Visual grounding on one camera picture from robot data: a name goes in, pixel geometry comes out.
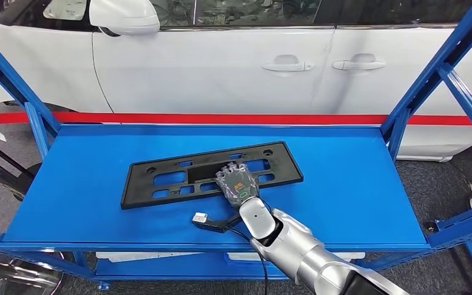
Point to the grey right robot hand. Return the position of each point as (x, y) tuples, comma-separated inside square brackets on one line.
[(238, 185)]

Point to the black plastic plate frame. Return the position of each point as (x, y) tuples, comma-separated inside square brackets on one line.
[(136, 187)]

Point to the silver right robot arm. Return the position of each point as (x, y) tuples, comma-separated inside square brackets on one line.
[(301, 248)]

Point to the blue metal shelf rack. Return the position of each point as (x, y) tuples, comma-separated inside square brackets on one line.
[(342, 183)]

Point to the white car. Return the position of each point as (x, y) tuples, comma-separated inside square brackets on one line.
[(199, 73)]

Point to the white plastic bin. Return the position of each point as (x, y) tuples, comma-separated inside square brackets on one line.
[(138, 256), (352, 256)]

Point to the white car side mirror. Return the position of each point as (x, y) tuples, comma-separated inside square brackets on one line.
[(124, 16)]

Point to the black pole chrome base stand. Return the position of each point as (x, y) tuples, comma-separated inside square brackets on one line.
[(24, 272)]

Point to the black slanted metal bar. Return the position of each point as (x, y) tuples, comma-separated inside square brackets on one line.
[(0, 173)]

